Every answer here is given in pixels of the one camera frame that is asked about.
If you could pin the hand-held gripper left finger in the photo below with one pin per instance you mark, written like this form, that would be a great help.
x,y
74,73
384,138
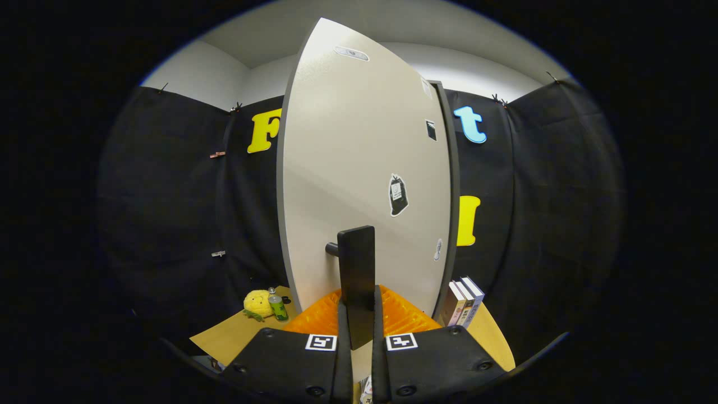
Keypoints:
x,y
343,365

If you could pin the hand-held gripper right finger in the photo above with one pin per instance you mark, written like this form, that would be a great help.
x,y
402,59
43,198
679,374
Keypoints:
x,y
378,370

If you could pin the grey shoe cabinet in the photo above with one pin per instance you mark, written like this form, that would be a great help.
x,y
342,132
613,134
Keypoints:
x,y
455,179

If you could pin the beige shoe cabinet door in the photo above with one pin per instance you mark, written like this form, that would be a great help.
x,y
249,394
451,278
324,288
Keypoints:
x,y
348,140

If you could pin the green label drink bottle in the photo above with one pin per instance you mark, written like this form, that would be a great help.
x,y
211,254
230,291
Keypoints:
x,y
278,307

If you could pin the yellow pineapple plush toy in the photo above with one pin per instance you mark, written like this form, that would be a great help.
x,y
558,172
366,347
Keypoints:
x,y
257,304

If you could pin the book with dark spine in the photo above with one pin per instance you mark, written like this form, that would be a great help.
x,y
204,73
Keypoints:
x,y
465,306

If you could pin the book with blue spine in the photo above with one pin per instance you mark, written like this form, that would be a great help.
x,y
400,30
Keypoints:
x,y
475,300

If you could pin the black backdrop cloth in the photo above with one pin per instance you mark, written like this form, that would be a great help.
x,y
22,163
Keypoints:
x,y
168,196

